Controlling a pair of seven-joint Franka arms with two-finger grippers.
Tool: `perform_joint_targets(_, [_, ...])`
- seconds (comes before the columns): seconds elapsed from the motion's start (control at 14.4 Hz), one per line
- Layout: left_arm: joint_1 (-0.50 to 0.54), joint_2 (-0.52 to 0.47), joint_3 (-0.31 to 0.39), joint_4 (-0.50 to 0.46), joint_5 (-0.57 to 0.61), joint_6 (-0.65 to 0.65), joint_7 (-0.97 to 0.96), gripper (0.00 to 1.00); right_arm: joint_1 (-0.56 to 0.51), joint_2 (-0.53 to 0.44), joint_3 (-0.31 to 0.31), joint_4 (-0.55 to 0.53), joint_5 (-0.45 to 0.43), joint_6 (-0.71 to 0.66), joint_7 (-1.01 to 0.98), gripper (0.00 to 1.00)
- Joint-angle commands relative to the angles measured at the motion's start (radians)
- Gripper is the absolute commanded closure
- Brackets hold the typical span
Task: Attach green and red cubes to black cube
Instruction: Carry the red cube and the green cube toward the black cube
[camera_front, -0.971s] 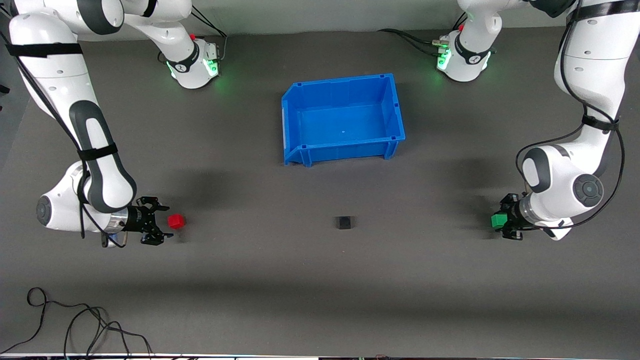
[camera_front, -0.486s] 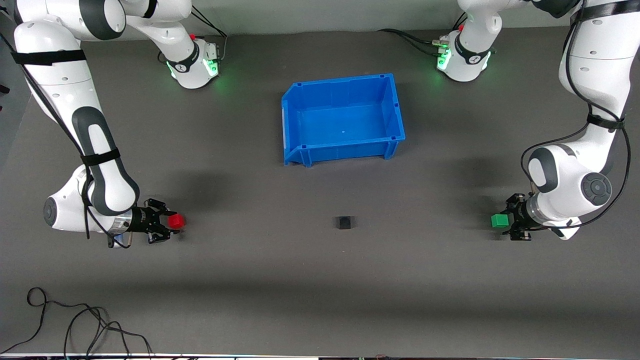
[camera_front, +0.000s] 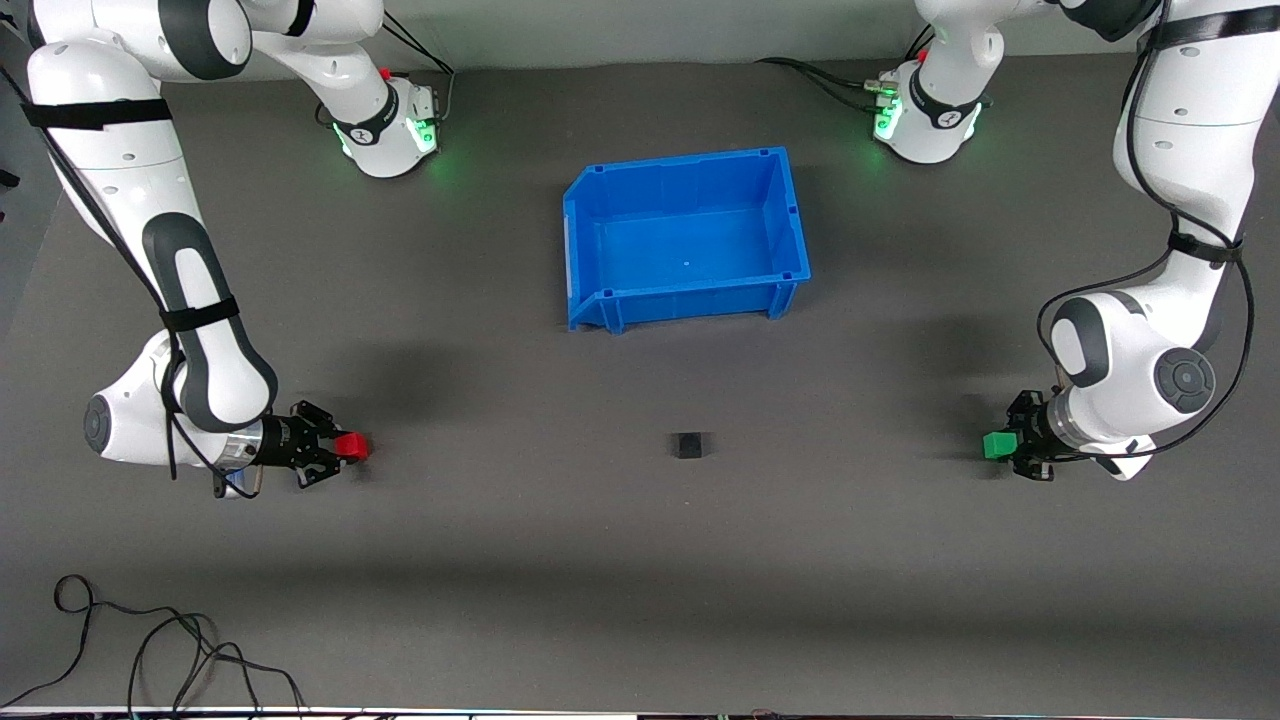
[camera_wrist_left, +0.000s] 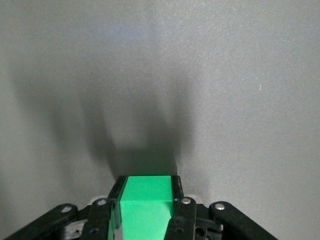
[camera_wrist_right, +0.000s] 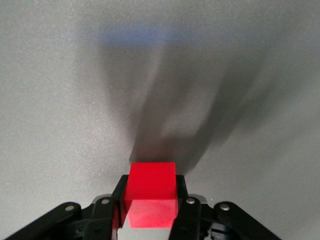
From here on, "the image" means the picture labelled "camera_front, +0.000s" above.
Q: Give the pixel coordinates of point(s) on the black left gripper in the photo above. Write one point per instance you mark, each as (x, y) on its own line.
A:
(1030, 432)

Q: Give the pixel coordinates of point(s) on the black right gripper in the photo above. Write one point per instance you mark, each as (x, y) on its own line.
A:
(283, 441)

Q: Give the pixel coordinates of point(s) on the small green cube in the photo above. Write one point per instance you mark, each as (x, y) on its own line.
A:
(999, 446)

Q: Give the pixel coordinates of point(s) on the small red cube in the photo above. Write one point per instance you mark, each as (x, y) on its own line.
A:
(353, 447)

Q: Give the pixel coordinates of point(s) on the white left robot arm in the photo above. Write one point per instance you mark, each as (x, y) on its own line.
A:
(1200, 150)

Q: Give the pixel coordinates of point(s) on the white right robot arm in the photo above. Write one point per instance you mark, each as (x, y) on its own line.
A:
(120, 180)

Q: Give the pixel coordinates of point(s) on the small black cube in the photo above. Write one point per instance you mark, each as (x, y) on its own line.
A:
(688, 446)

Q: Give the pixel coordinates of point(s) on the dark grey table mat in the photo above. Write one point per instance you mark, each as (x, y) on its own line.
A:
(640, 560)

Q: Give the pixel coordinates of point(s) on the blue plastic storage bin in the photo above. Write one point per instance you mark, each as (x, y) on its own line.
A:
(690, 250)

